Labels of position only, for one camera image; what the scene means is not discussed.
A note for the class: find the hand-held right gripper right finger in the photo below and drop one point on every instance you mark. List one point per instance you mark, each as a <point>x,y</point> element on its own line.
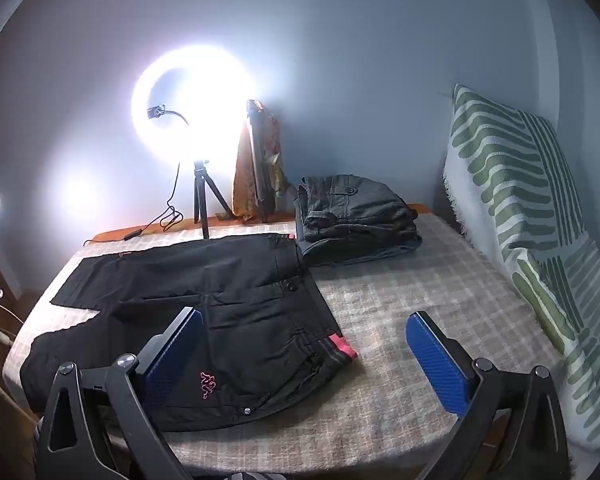
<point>437,365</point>

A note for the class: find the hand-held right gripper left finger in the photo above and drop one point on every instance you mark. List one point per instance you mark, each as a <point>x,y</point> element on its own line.
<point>175,355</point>

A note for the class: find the black pants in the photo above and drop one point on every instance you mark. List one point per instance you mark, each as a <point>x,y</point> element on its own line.
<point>230,280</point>

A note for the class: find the folded grey cargo pants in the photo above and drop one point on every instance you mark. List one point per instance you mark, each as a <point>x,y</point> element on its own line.
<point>355,205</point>

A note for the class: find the beige checkered blanket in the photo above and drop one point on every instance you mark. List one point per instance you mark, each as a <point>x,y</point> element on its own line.
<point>405,290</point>

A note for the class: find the folded blue jeans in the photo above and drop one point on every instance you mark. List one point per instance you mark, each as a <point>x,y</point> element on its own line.
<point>340,255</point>

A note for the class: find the green striped white cushion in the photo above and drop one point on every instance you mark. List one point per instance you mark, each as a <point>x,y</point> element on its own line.
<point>520,200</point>

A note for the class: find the orange patterned cloth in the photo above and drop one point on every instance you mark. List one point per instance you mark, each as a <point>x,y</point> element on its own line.
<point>244,180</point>

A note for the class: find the folded black tripod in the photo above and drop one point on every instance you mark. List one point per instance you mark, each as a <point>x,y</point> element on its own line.
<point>260,160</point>

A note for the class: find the black gooseneck phone holder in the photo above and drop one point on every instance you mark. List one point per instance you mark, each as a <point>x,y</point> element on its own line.
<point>172,111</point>

